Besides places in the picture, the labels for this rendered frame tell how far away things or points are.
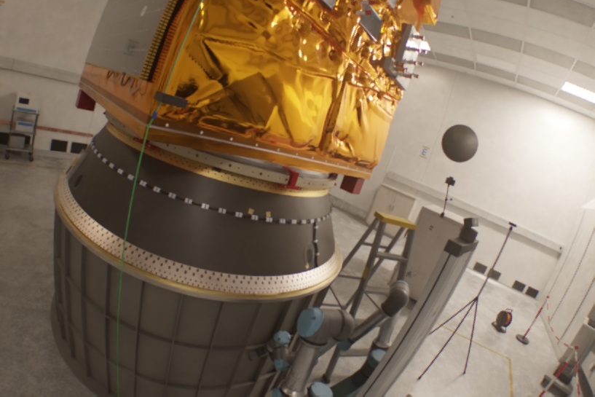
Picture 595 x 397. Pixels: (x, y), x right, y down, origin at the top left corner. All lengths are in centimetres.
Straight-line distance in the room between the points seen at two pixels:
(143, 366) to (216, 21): 173
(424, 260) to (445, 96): 560
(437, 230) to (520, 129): 502
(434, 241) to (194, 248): 392
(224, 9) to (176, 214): 88
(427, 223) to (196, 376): 388
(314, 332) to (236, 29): 113
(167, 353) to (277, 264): 78
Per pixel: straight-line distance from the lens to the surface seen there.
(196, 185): 140
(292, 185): 151
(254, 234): 144
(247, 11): 118
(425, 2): 268
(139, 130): 110
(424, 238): 477
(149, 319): 157
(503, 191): 868
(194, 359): 172
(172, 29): 109
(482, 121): 891
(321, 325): 112
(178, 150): 140
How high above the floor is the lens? 195
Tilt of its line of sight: 8 degrees down
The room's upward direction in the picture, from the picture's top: 20 degrees clockwise
